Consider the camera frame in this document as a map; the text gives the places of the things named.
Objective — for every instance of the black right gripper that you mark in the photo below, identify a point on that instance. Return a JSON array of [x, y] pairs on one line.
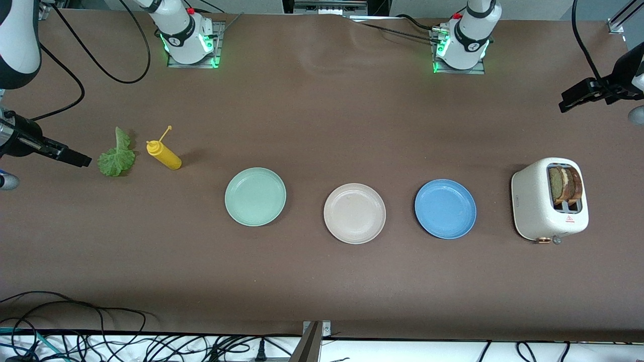
[[24, 137]]

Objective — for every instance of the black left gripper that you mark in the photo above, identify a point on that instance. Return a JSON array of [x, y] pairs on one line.
[[623, 71]]

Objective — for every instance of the green lettuce leaf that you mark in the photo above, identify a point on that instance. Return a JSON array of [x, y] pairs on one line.
[[115, 161]]

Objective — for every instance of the light brown bread slice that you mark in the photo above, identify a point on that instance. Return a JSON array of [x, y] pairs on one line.
[[555, 183]]

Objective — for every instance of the blue plate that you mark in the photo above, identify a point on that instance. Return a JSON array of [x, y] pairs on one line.
[[445, 208]]

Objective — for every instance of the mint green plate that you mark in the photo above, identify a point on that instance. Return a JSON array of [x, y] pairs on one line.
[[255, 197]]

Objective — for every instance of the beige plate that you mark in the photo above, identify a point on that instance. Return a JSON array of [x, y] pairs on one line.
[[354, 213]]

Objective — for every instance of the dark crust bread slice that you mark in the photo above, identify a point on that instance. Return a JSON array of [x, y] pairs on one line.
[[574, 183]]

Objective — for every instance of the yellow squeeze bottle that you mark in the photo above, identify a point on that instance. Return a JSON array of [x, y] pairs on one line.
[[168, 158]]

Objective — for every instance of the white toaster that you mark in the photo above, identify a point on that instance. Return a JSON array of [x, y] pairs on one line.
[[531, 201]]

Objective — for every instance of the brown table cover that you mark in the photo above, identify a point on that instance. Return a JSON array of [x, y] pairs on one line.
[[322, 125]]

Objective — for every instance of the black power plug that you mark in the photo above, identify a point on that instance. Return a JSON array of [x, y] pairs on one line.
[[260, 353]]

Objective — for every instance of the aluminium frame profile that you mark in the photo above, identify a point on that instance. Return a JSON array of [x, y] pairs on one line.
[[621, 20]]

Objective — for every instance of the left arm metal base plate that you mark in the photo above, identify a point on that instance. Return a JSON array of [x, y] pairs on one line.
[[453, 72]]

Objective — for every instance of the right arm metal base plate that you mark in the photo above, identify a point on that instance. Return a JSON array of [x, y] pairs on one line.
[[220, 30]]

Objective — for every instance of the silver aluminium rail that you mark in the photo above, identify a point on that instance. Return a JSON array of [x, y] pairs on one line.
[[329, 6]]

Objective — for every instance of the grey metal table bracket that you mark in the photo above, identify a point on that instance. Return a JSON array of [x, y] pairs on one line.
[[309, 347]]

